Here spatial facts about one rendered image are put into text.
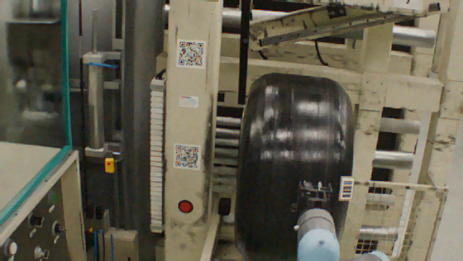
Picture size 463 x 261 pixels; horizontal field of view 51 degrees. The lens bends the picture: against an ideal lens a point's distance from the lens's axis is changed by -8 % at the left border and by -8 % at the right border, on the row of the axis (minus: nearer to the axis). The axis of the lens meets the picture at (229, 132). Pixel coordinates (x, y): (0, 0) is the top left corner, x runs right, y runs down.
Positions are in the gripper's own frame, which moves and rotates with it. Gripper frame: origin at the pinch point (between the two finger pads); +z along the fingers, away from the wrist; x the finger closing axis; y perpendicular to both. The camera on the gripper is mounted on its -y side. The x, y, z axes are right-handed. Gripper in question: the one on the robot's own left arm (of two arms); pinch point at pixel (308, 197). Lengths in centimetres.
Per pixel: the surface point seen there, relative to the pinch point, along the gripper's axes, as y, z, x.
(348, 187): 2.3, 3.0, -10.0
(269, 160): 7.4, 3.0, 10.3
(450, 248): -103, 190, -123
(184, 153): 1.7, 19.7, 33.3
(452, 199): -95, 264, -147
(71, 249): -27, 7, 63
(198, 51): 30.3, 16.7, 31.0
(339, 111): 19.2, 12.9, -6.4
